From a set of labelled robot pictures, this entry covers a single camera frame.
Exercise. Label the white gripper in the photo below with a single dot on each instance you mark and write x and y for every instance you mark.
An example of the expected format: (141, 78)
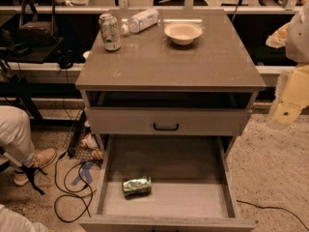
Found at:
(298, 40)

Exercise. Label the green can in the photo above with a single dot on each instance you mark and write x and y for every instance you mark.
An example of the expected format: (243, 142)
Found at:
(140, 185)

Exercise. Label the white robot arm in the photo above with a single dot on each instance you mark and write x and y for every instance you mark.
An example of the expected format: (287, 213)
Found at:
(297, 42)

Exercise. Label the grey drawer cabinet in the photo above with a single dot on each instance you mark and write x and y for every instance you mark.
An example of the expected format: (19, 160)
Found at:
(150, 71)

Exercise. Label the open grey drawer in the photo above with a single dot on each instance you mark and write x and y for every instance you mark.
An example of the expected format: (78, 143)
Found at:
(191, 187)

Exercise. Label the upright white soda can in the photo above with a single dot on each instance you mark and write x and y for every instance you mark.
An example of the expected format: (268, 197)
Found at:
(109, 30)

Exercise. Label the white paper bowl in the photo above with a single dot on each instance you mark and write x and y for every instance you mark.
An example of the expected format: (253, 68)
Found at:
(182, 33)

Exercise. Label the clear plastic water bottle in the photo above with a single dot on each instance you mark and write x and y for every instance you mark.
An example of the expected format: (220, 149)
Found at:
(141, 21)

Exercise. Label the tan shoe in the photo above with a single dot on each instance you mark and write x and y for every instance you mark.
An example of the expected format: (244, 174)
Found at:
(41, 159)

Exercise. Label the black bag on shelf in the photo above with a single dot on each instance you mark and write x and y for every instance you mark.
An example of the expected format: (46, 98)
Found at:
(36, 33)

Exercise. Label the person leg beige trousers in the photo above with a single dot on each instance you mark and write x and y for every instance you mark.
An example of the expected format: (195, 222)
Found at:
(15, 134)

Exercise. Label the closed drawer with black handle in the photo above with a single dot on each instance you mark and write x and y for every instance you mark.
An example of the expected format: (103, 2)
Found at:
(170, 121)

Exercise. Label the wire basket with items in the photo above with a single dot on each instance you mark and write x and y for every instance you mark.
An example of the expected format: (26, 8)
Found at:
(82, 143)

